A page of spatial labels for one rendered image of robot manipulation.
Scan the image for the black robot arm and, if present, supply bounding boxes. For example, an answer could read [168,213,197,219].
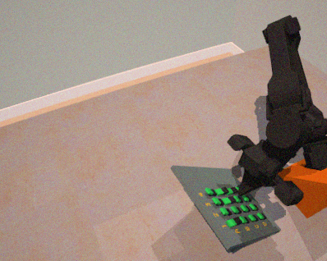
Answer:
[238,15,327,179]

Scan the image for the grey switch panel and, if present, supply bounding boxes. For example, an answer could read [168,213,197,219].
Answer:
[170,166,282,253]

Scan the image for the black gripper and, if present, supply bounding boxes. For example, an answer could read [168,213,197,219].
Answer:
[227,134,304,206]

